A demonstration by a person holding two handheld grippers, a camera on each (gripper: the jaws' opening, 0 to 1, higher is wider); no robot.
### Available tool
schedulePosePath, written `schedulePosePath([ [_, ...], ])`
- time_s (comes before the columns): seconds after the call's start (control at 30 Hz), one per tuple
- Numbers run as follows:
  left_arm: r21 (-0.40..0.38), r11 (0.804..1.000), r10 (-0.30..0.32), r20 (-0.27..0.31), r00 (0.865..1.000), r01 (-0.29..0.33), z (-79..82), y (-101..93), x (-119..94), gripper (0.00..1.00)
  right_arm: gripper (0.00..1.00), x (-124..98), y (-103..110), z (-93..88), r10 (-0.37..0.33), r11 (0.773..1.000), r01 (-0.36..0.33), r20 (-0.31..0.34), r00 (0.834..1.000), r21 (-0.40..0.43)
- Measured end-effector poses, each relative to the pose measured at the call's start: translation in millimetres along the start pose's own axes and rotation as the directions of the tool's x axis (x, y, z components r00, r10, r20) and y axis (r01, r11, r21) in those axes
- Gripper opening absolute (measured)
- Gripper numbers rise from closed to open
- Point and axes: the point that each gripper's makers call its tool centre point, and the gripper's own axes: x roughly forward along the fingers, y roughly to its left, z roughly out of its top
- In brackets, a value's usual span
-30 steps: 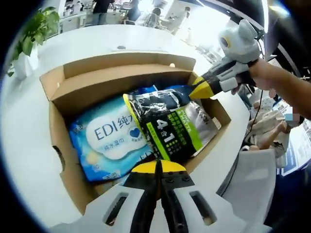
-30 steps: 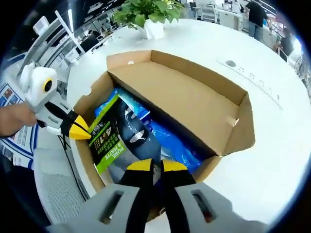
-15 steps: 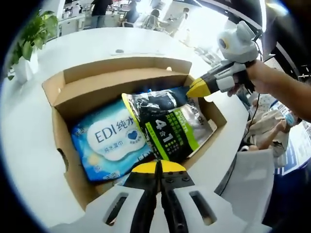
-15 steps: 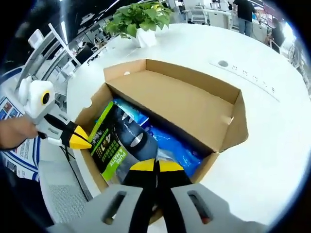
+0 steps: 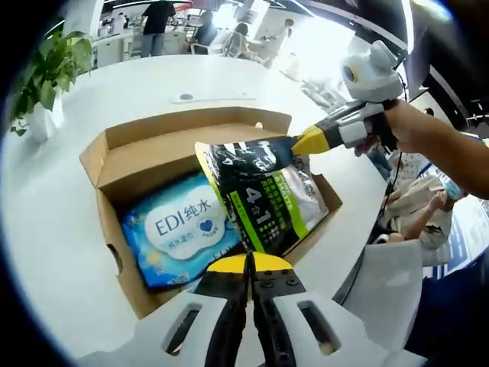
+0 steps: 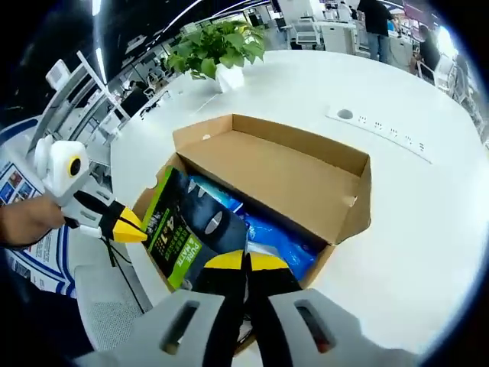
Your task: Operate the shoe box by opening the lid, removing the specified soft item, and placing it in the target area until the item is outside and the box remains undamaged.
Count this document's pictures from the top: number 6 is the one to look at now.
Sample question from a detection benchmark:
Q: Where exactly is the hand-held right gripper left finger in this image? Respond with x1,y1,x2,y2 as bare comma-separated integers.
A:
76,250,249,367

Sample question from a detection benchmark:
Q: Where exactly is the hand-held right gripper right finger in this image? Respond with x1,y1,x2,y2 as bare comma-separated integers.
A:
244,252,421,367

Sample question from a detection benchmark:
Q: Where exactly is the green black soft package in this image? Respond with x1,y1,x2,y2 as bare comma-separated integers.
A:
146,166,251,294

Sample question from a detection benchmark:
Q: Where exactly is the blue flowered tissue pack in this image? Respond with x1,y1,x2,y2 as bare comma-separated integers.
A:
242,212,319,282

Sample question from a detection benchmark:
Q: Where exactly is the brown cardboard shoe box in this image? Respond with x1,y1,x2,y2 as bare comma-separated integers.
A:
131,113,372,359

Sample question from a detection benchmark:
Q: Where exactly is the person's left hand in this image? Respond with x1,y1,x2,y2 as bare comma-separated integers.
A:
0,196,66,250

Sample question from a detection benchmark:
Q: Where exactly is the blue white floor banner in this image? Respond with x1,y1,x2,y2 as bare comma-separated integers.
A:
0,118,79,299

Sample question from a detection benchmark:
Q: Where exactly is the grey mesh office chair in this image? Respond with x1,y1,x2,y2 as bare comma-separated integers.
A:
74,263,154,352

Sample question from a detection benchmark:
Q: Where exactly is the white metal shelf rack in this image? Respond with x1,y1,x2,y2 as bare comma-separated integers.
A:
37,51,131,142

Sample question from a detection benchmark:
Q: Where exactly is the white paper sign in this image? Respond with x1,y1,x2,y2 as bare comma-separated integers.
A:
45,59,70,89

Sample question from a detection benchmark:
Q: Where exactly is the green potted plant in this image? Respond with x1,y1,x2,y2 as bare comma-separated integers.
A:
166,21,267,93

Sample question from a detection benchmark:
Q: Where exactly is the white table power strip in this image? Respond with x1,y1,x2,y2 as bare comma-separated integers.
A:
324,105,436,165

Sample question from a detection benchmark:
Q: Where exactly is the black cable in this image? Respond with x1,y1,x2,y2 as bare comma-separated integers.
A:
102,236,154,307

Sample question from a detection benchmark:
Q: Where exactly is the pink wall screen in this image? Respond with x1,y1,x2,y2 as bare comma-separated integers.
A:
403,0,440,19

